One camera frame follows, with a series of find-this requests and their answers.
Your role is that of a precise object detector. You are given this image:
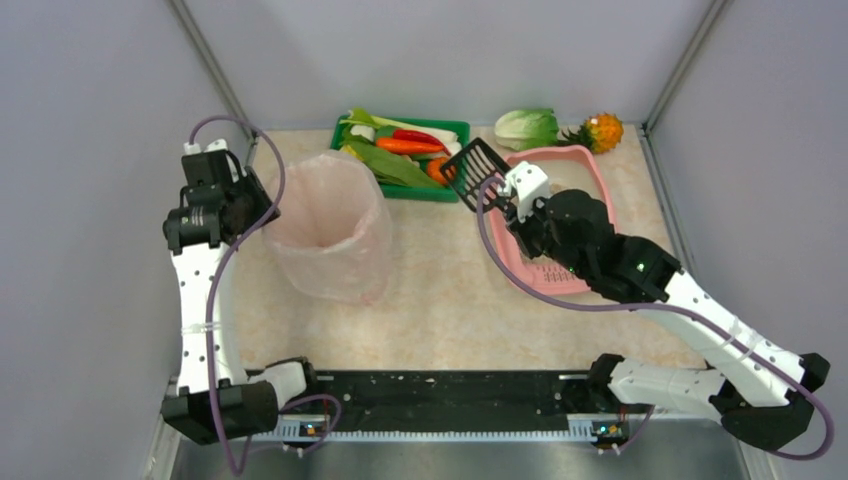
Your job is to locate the green plastic tray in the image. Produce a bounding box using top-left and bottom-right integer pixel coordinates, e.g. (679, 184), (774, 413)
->
(330, 113), (471, 203)

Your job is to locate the cat litter sand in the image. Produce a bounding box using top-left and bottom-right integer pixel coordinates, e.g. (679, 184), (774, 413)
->
(549, 175), (594, 195)

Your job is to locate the black slotted litter scoop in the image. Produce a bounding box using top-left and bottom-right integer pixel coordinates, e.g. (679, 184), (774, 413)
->
(439, 137), (510, 212)

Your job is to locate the white toy radish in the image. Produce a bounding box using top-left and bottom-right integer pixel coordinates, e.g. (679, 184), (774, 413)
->
(444, 142), (463, 158)

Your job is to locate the toy orange tangerine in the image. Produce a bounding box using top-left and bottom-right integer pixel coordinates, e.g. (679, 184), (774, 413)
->
(425, 156), (457, 187)

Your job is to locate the red toy chili pepper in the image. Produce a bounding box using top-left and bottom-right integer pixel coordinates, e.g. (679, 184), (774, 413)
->
(392, 129), (450, 154)

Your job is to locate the orange toy carrot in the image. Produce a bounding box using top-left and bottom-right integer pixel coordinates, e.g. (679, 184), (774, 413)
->
(375, 137), (446, 155)

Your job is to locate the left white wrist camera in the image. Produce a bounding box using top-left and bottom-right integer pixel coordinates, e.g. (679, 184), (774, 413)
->
(183, 139), (229, 155)

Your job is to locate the pink plastic trash bag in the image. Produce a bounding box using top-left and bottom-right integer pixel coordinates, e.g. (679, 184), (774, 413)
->
(262, 150), (392, 304)

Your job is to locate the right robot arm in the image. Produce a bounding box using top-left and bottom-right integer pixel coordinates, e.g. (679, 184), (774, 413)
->
(496, 188), (830, 456)

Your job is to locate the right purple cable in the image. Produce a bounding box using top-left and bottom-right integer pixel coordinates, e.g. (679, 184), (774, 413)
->
(475, 175), (836, 462)

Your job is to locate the green toy leaf vegetable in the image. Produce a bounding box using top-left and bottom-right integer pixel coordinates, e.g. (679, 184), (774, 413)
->
(339, 125), (444, 189)

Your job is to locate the toy cabbage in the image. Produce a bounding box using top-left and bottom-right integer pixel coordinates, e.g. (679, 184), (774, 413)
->
(494, 108), (560, 151)

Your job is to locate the toy pineapple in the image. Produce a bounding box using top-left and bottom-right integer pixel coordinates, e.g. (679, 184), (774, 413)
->
(558, 113), (624, 154)

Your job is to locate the white toy leek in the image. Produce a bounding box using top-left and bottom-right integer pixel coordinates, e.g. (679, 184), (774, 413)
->
(337, 108), (470, 143)

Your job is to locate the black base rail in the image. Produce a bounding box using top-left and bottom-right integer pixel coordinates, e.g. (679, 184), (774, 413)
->
(228, 368), (654, 439)

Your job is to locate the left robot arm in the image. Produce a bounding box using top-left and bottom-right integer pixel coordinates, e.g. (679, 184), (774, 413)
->
(160, 141), (311, 445)

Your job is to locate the pink litter box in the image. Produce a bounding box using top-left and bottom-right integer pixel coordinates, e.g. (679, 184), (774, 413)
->
(486, 145), (618, 296)

